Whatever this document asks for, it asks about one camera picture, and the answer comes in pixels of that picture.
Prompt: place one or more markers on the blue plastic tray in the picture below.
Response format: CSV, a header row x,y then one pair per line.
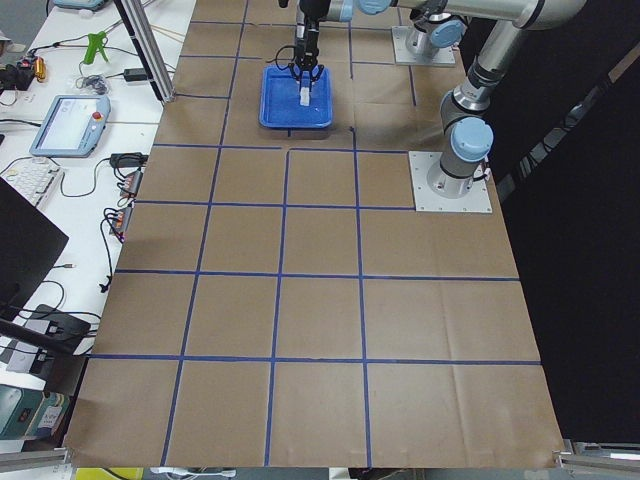
x,y
280,107

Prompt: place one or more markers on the robot teach pendant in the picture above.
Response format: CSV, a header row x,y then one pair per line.
x,y
72,127

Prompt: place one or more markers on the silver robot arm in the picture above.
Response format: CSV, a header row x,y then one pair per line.
x,y
333,11
514,19

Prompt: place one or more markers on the aluminium frame post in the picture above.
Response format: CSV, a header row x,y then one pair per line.
x,y
138,27

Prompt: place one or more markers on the green clamp tool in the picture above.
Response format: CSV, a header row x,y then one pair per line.
x,y
96,46

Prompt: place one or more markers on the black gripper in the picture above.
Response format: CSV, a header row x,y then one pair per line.
x,y
311,44

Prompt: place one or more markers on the black power adapter near mat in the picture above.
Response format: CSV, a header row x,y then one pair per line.
x,y
128,160

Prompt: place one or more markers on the black monitor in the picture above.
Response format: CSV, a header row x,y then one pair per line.
x,y
30,245

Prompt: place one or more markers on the white keyboard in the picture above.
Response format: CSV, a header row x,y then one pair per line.
x,y
35,178

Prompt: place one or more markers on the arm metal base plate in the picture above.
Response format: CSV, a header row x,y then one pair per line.
x,y
436,192
427,48

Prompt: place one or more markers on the white block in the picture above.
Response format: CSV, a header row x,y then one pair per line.
x,y
304,96

